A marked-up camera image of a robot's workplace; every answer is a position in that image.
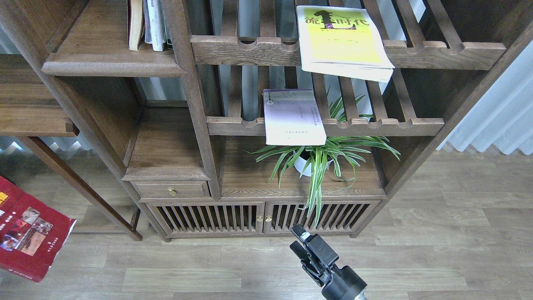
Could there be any white curtain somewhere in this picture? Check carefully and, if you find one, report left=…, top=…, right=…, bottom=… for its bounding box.
left=438, top=43, right=533, bottom=155

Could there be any wooden side shelf unit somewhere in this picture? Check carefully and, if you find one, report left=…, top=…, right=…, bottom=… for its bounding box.
left=1, top=55, right=137, bottom=244

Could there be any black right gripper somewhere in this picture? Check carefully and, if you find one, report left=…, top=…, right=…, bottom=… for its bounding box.
left=290, top=224, right=367, bottom=300

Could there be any green spine upright book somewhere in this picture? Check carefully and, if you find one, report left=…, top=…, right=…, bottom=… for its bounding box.
left=165, top=24, right=173, bottom=50

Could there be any brass drawer knob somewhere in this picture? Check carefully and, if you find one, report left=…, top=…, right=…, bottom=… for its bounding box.
left=167, top=187, right=177, bottom=196

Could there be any red cover book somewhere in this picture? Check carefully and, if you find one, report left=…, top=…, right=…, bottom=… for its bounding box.
left=0, top=178, right=76, bottom=283

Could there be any white plant pot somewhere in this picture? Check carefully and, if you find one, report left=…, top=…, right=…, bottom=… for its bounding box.
left=294, top=150, right=316, bottom=177

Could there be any dark wooden bookshelf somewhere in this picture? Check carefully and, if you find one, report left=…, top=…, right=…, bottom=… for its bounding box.
left=1, top=0, right=532, bottom=241

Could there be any pale purple book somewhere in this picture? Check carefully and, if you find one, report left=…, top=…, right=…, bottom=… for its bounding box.
left=262, top=89, right=327, bottom=146

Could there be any green spider plant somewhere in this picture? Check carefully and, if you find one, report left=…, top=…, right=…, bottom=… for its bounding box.
left=249, top=85, right=401, bottom=227

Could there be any yellow cover book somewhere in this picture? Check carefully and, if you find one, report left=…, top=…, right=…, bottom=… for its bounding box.
left=296, top=5, right=394, bottom=83

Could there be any tan spine upright book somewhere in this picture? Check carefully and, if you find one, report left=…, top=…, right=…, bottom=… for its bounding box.
left=127, top=0, right=145, bottom=51

